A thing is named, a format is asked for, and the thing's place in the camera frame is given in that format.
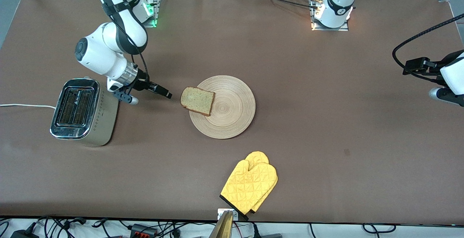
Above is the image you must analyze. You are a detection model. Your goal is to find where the white metal clamp bracket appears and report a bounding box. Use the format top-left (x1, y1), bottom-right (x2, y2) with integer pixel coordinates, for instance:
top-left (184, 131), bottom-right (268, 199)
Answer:
top-left (217, 209), bottom-right (239, 220)

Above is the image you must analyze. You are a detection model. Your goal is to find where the yellow quilted oven mitt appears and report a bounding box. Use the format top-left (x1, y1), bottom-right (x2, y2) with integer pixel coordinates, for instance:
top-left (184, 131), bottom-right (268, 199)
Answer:
top-left (220, 159), bottom-right (273, 221)
top-left (246, 151), bottom-right (278, 213)

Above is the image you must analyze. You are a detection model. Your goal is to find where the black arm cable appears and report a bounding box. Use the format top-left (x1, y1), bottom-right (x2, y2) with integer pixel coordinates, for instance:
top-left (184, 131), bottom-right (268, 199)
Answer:
top-left (392, 13), bottom-right (464, 83)
top-left (89, 0), bottom-right (148, 83)

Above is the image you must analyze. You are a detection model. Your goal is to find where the round wooden plate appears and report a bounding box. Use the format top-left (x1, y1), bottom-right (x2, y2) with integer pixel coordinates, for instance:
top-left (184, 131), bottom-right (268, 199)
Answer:
top-left (189, 75), bottom-right (256, 139)

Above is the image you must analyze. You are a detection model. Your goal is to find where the gold camera mount bar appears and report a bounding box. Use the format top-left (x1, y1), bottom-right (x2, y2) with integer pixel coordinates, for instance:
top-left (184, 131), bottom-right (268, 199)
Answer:
top-left (208, 210), bottom-right (234, 238)

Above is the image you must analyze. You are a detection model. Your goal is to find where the silver two-slot toaster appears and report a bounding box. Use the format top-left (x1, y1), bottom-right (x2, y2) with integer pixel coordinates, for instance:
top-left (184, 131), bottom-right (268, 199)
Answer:
top-left (50, 78), bottom-right (119, 147)

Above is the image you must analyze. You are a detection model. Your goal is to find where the red and black connector block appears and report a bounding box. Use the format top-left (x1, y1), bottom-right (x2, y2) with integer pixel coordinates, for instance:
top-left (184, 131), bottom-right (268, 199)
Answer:
top-left (130, 224), bottom-right (158, 238)

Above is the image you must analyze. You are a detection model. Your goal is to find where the black looped floor cable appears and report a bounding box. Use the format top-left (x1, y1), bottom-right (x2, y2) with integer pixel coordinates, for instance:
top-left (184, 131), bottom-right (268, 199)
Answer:
top-left (362, 224), bottom-right (396, 233)

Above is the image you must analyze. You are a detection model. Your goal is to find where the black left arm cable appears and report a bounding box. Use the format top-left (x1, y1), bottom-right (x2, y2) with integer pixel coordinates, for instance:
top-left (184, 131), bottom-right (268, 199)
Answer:
top-left (392, 13), bottom-right (464, 83)

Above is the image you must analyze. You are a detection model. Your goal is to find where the aluminium right arm base plate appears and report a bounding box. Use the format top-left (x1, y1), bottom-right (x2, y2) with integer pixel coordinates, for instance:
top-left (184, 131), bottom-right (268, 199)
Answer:
top-left (143, 0), bottom-right (161, 28)

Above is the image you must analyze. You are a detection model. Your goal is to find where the white toaster power cord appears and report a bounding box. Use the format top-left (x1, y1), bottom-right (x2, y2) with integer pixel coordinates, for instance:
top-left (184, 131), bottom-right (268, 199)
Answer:
top-left (0, 103), bottom-right (57, 109)

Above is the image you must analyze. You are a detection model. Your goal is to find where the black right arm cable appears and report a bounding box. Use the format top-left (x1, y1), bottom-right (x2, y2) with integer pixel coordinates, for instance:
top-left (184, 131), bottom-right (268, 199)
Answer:
top-left (89, 0), bottom-right (148, 83)

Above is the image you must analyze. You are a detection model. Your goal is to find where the slice of bread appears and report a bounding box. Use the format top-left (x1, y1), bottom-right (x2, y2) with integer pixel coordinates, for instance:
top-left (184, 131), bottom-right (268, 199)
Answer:
top-left (180, 87), bottom-right (216, 117)

